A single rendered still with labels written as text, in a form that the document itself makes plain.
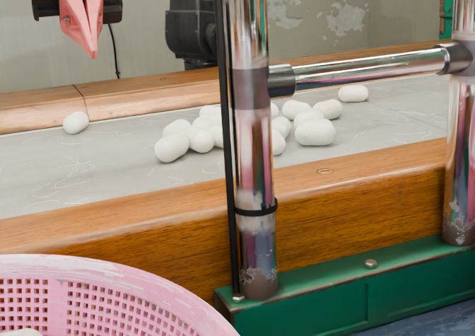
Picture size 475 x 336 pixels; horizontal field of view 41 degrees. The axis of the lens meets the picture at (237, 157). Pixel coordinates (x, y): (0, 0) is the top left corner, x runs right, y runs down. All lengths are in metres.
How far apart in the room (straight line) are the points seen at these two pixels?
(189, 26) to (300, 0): 1.87
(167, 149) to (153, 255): 0.18
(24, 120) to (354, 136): 0.35
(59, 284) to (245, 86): 0.14
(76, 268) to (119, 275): 0.03
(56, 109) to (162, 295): 0.46
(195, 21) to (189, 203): 0.62
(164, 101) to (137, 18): 1.90
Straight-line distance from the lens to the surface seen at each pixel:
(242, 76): 0.34
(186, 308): 0.28
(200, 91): 0.75
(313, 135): 0.57
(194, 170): 0.53
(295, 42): 2.84
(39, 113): 0.72
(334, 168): 0.44
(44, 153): 0.62
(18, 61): 2.61
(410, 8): 2.71
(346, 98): 0.73
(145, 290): 0.30
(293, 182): 0.42
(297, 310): 0.40
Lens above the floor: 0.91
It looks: 18 degrees down
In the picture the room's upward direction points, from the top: 3 degrees counter-clockwise
